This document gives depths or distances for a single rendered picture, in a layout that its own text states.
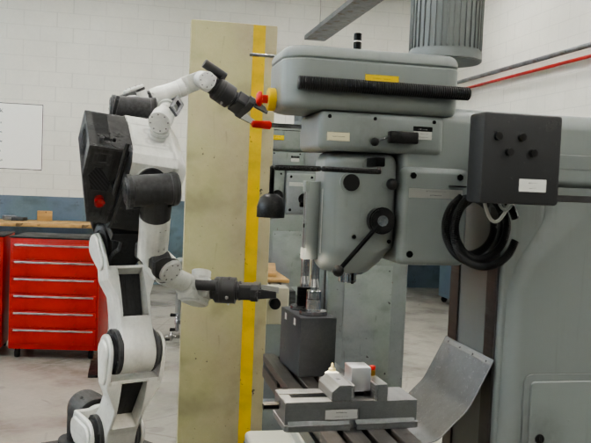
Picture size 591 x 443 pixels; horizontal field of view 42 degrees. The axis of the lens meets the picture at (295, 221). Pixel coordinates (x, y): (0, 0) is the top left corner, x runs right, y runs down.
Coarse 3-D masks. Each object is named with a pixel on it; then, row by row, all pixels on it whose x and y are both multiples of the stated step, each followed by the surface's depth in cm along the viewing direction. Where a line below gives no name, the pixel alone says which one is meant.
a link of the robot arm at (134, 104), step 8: (120, 96) 246; (136, 96) 256; (120, 104) 243; (128, 104) 244; (136, 104) 245; (144, 104) 245; (120, 112) 243; (128, 112) 244; (136, 112) 244; (144, 112) 245
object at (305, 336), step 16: (288, 320) 249; (304, 320) 238; (320, 320) 239; (336, 320) 241; (288, 336) 249; (304, 336) 238; (320, 336) 240; (288, 352) 249; (304, 352) 239; (320, 352) 240; (288, 368) 249; (304, 368) 239; (320, 368) 240
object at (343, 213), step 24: (384, 168) 199; (336, 192) 198; (360, 192) 198; (384, 192) 200; (336, 216) 198; (360, 216) 198; (336, 240) 198; (360, 240) 199; (384, 240) 200; (336, 264) 201; (360, 264) 202
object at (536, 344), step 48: (576, 192) 201; (480, 240) 213; (528, 240) 201; (576, 240) 202; (480, 288) 212; (528, 288) 200; (576, 288) 203; (480, 336) 211; (528, 336) 200; (576, 336) 203; (528, 384) 200; (576, 384) 202; (480, 432) 209; (528, 432) 201; (576, 432) 203
